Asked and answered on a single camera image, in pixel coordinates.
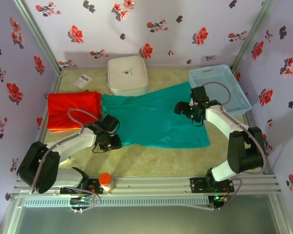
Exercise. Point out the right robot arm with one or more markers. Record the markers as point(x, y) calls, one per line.
point(244, 151)

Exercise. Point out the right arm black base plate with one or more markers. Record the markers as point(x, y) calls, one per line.
point(197, 185)

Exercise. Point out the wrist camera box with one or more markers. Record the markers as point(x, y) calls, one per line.
point(199, 94)
point(111, 123)

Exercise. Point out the green circuit board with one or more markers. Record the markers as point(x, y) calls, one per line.
point(81, 201)

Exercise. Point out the orange-lidded white bottle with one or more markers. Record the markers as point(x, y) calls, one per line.
point(106, 181)

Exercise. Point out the aluminium frame cross rail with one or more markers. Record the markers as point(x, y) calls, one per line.
point(149, 185)

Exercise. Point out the grey metal panel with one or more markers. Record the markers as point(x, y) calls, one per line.
point(149, 221)

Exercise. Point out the orange folded t-shirt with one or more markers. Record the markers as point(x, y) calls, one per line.
point(63, 130)

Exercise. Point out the white zip case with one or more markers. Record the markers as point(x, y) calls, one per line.
point(127, 76)

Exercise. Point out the light blue plastic basket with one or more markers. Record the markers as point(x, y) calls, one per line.
point(224, 78)

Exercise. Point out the red folded t-shirt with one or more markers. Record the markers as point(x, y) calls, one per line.
point(70, 102)

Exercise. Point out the small white packet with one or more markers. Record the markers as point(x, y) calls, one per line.
point(82, 81)

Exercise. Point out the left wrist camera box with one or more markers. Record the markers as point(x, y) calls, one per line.
point(111, 123)

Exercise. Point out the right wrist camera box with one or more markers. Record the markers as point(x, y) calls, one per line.
point(199, 94)

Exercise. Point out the small printed label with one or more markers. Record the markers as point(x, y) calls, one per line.
point(68, 159)

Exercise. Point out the teal t-shirt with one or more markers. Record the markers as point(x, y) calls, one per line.
point(151, 122)

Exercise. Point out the aluminium corner post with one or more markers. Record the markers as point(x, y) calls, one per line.
point(37, 36)
point(254, 29)

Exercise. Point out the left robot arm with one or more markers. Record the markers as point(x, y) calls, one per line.
point(39, 165)

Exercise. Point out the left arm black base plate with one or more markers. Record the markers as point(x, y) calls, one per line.
point(95, 186)

